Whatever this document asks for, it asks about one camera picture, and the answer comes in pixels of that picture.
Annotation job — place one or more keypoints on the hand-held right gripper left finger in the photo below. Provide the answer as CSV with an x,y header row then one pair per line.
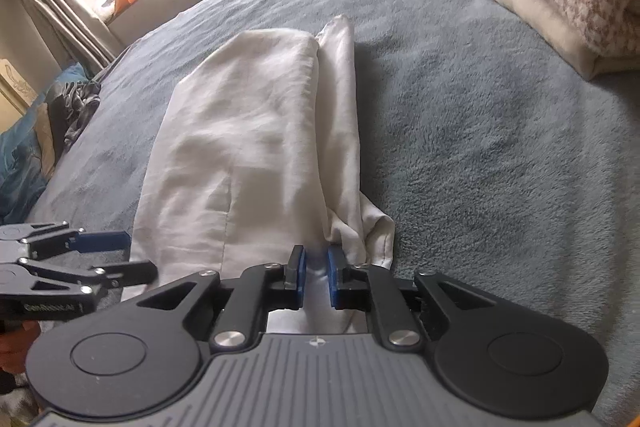
x,y
301,277

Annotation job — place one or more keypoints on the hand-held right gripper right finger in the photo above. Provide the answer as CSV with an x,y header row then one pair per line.
x,y
332,279

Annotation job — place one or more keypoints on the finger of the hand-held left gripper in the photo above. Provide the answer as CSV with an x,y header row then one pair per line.
x,y
130,274
102,242

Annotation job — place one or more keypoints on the white shirt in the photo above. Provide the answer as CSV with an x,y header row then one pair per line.
x,y
250,132

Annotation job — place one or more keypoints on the person's left hand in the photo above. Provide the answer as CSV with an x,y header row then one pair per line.
x,y
12,357

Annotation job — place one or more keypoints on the dark patterned cloth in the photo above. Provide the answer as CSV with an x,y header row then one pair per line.
x,y
75,107

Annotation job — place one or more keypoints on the grey-blue fleece blanket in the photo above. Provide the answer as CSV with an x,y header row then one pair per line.
x,y
475,157

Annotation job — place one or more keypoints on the cream folded cloth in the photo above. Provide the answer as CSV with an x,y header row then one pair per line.
x,y
540,17

